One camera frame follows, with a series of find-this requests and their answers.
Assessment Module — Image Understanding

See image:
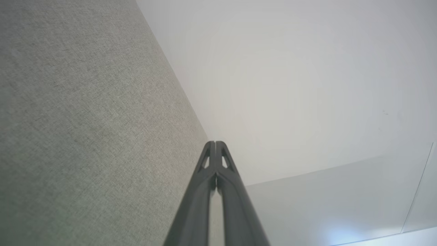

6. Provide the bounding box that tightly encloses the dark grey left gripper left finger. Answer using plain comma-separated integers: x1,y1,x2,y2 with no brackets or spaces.
164,140,216,246

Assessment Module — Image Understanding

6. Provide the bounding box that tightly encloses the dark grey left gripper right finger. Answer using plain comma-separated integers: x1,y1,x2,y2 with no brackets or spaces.
215,140,270,246

